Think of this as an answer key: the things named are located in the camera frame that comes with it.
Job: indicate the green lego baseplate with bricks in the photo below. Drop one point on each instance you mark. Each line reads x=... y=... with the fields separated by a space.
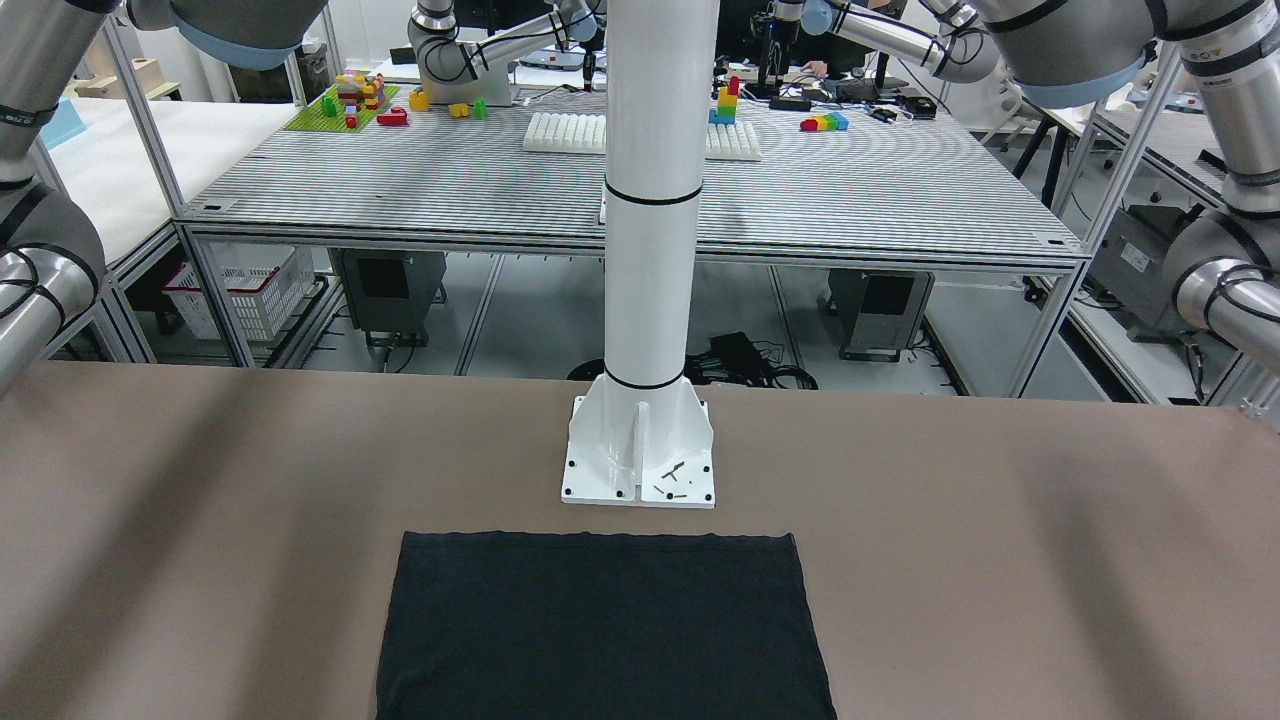
x=353 y=101

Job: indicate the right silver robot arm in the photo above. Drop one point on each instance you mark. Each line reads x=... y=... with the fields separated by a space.
x=53 y=261

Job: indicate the stacked colourful toy blocks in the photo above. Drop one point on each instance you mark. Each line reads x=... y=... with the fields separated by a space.
x=726 y=103

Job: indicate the background silver robot arm right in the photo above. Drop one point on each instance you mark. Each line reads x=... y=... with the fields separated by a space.
x=960 y=51

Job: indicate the aluminium frame work table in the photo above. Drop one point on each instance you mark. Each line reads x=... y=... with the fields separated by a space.
x=922 y=196

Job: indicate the white plastic basket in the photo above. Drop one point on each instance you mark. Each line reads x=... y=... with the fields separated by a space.
x=264 y=284

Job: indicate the rainbow toy block row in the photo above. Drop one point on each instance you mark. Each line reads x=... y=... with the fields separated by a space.
x=829 y=122

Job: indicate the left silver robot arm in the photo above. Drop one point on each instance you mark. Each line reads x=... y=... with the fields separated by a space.
x=1221 y=272

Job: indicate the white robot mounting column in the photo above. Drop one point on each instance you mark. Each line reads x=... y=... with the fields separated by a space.
x=641 y=436

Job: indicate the black printed t-shirt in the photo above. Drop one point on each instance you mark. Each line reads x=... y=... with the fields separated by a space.
x=508 y=625

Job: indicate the grey computer box under table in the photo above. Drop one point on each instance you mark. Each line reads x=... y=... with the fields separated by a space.
x=389 y=292

